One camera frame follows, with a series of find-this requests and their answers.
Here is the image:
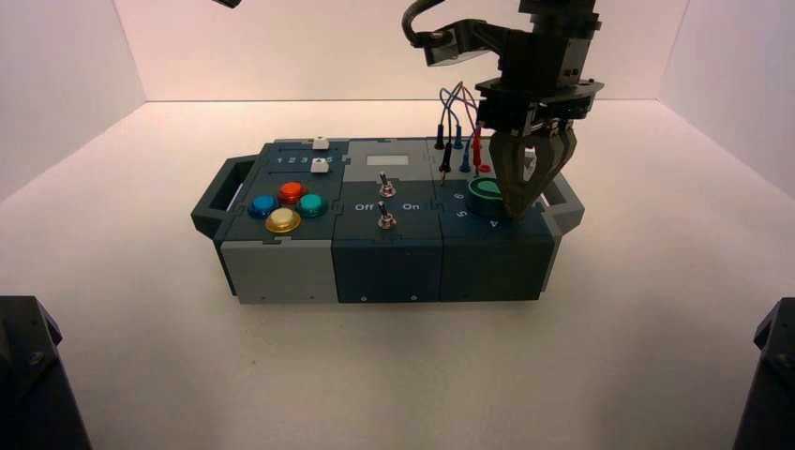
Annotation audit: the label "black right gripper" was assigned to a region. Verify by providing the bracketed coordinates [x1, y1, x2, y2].
[475, 24, 606, 219]

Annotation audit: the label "green pointer knob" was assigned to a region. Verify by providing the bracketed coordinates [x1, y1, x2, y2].
[467, 176, 509, 218]

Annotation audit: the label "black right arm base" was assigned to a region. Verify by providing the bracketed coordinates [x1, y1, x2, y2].
[732, 296, 795, 450]

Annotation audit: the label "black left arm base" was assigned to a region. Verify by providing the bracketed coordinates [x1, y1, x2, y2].
[0, 295, 95, 450]

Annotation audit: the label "grey and teal control box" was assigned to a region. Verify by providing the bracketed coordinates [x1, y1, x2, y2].
[190, 136, 586, 306]

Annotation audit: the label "teal push button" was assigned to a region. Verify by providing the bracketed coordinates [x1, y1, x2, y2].
[295, 193, 329, 219]

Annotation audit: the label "orange push button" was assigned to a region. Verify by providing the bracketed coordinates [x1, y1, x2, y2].
[277, 181, 308, 206]

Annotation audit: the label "yellow push button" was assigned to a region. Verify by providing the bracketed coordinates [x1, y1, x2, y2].
[264, 207, 303, 235]

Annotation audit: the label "blue push button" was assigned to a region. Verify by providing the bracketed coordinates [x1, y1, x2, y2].
[247, 194, 280, 219]

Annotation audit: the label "red patch cable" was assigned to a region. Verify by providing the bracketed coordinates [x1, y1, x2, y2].
[460, 83, 487, 172]

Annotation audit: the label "grey box handle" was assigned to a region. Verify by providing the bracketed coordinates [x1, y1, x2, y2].
[538, 171, 586, 237]

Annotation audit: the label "coloured banana plug wires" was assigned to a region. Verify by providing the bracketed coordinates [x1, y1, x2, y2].
[439, 83, 486, 173]

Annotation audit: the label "black patch cable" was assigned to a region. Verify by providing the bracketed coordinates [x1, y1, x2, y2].
[433, 83, 456, 183]

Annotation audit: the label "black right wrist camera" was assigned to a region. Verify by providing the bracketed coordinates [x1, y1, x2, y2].
[422, 18, 507, 68]

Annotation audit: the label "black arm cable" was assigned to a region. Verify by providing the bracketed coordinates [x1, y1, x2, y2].
[401, 0, 446, 49]

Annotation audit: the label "dark teal box handle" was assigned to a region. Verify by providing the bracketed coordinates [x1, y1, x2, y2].
[190, 155, 259, 240]

